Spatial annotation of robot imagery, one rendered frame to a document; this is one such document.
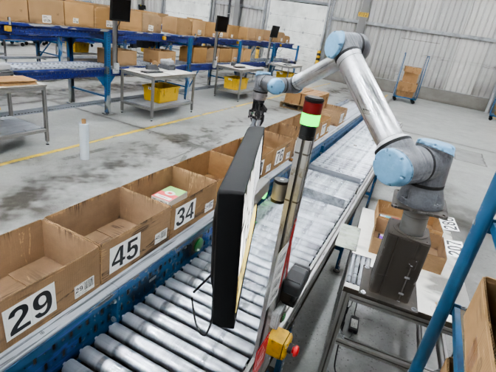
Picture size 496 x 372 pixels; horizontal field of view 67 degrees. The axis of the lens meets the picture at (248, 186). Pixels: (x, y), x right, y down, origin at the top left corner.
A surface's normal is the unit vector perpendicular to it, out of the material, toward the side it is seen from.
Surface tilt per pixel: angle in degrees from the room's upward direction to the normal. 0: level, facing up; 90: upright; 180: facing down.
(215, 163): 90
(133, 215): 89
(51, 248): 89
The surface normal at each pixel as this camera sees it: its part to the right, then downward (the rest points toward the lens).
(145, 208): -0.44, 0.29
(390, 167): -0.84, 0.19
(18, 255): 0.88, 0.29
